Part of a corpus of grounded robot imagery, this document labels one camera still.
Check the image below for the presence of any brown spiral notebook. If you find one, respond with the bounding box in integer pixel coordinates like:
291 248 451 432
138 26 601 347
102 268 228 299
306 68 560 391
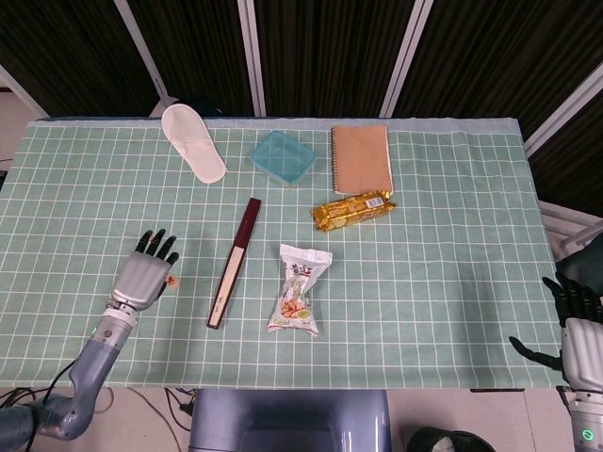
330 123 395 197

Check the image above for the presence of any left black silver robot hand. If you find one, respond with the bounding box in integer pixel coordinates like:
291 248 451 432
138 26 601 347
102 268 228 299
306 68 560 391
110 229 181 312

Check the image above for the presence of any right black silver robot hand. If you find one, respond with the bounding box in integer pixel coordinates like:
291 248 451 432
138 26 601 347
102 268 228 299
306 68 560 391
508 275 603 391

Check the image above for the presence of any white peanut snack bag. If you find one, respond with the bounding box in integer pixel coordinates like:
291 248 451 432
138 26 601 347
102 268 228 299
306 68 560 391
267 243 334 338

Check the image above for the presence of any dark red folding fan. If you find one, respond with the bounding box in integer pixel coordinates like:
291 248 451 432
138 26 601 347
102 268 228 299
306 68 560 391
206 197 263 330

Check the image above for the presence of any black power cable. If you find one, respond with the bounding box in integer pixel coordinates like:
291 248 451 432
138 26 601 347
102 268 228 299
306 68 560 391
163 386 195 430

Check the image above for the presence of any dark green bulky object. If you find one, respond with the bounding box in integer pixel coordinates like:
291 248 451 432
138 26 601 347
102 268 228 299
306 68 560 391
554 242 603 296

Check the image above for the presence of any gold biscuit packet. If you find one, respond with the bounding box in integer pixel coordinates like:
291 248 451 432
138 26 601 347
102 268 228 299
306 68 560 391
310 188 398 233

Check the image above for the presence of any green checked tablecloth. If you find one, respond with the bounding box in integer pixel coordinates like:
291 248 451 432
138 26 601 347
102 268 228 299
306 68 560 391
0 116 557 391

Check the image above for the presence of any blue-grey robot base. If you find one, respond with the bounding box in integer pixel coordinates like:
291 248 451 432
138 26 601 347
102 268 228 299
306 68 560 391
187 389 393 452

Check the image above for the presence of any white partition frame post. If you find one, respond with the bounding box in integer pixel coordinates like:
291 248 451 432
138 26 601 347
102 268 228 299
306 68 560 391
379 0 434 118
0 63 51 119
112 0 179 118
237 0 268 118
523 60 603 159

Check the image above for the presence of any grey metal rack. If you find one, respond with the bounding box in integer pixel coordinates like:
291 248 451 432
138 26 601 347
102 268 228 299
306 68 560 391
539 200 603 250

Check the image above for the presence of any black trash bin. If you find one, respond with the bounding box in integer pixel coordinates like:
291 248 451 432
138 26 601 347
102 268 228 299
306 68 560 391
405 426 497 452

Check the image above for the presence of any white disposable slipper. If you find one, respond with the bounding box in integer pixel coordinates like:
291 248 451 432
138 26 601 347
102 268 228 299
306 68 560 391
161 104 229 185

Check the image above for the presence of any clear container with teal lid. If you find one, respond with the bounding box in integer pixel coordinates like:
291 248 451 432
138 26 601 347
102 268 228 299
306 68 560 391
250 130 317 188

